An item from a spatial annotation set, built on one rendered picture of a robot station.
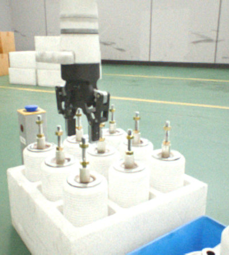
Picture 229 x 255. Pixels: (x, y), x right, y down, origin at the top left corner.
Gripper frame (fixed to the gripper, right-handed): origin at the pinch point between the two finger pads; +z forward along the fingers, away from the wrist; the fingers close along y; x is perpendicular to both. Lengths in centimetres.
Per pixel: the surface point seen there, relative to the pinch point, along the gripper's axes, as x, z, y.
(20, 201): 3.0, 22.5, 21.8
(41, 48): -157, -10, 248
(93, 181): -0.7, 10.0, -2.6
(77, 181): 1.5, 10.1, 0.1
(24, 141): -8.7, 12.6, 37.9
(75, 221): 4.1, 17.3, -2.1
